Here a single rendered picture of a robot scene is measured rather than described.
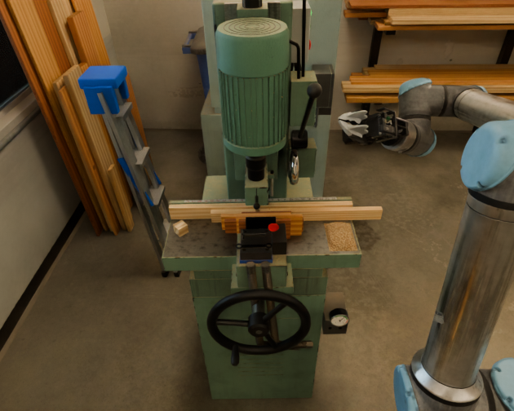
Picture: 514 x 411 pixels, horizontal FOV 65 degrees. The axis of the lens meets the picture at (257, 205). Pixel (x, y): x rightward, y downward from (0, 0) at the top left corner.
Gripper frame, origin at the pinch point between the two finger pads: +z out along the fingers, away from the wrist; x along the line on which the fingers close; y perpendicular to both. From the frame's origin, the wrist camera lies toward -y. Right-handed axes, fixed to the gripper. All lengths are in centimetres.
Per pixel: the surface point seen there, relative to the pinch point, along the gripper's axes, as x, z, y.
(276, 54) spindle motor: -12.9, 18.4, -2.6
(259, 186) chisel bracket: 12.6, 2.7, -28.3
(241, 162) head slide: 3.3, 1.3, -38.8
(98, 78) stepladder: -40, 28, -99
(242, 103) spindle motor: -4.2, 19.9, -13.7
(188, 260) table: 34, 17, -46
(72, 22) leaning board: -95, 24, -160
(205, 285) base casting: 42, 8, -50
